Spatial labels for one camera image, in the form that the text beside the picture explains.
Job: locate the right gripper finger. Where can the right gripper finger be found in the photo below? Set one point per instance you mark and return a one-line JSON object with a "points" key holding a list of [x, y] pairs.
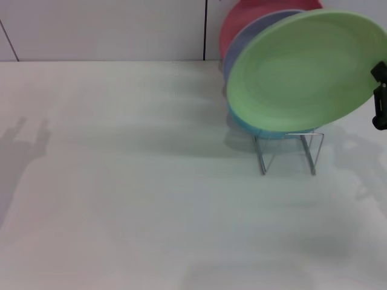
{"points": [[381, 105]]}

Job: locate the green plate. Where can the green plate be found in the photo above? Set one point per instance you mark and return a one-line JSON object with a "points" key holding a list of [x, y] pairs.
{"points": [[302, 72]]}

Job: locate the light blue plate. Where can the light blue plate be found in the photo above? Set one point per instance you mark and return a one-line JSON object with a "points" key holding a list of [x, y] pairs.
{"points": [[260, 130]]}

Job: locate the purple plate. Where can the purple plate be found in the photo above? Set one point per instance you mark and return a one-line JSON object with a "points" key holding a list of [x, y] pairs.
{"points": [[251, 36]]}

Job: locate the red plate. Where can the red plate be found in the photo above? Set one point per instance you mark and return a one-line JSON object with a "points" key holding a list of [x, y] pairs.
{"points": [[242, 18]]}

